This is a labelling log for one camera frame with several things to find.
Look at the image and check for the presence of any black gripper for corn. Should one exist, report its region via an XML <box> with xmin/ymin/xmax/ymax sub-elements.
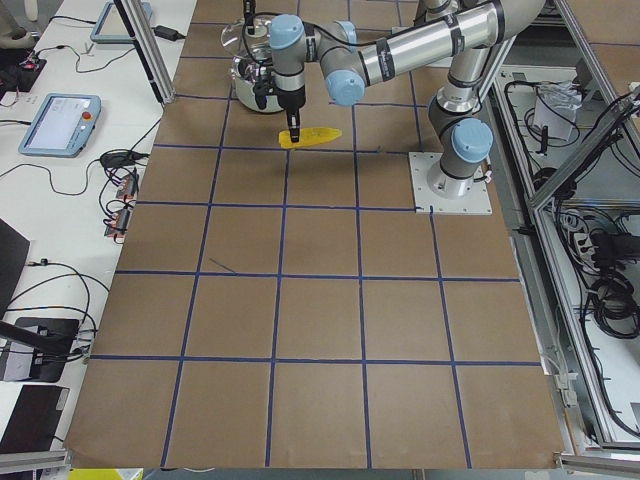
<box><xmin>252</xmin><ymin>69</ymin><xmax>306</xmax><ymax>144</ymax></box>

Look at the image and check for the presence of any yellow corn cob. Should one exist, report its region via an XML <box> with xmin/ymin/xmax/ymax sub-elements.
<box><xmin>278</xmin><ymin>127</ymin><xmax>343</xmax><ymax>149</ymax></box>

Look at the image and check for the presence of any glass pot lid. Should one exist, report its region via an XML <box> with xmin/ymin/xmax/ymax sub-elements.
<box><xmin>220</xmin><ymin>16</ymin><xmax>271</xmax><ymax>61</ymax></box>

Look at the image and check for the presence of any white metal pot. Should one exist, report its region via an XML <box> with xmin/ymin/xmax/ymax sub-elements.
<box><xmin>230</xmin><ymin>55</ymin><xmax>282</xmax><ymax>114</ymax></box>

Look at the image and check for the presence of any black power adapter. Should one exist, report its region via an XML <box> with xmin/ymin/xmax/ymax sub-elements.
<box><xmin>153</xmin><ymin>25</ymin><xmax>185</xmax><ymax>42</ymax></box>

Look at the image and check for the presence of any brown gridded table mat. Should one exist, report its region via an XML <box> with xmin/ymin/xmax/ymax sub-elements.
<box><xmin>66</xmin><ymin>1</ymin><xmax>563</xmax><ymax>469</ymax></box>

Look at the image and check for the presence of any upper blue teach pendant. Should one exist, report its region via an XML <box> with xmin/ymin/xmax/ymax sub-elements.
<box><xmin>90</xmin><ymin>1</ymin><xmax>132</xmax><ymax>45</ymax></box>

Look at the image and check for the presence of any blue teach pendant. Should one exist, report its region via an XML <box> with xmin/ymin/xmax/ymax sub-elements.
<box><xmin>18</xmin><ymin>93</ymin><xmax>102</xmax><ymax>158</ymax></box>
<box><xmin>90</xmin><ymin>1</ymin><xmax>132</xmax><ymax>45</ymax></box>

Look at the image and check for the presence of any lower blue teach pendant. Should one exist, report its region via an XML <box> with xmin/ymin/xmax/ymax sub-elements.
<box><xmin>18</xmin><ymin>93</ymin><xmax>102</xmax><ymax>158</ymax></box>

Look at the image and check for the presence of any black monitor stand base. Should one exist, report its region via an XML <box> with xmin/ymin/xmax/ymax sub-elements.
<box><xmin>1</xmin><ymin>317</ymin><xmax>79</xmax><ymax>383</ymax></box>

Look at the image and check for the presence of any aluminium frame post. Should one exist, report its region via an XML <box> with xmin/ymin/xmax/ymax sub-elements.
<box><xmin>114</xmin><ymin>0</ymin><xmax>175</xmax><ymax>105</ymax></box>

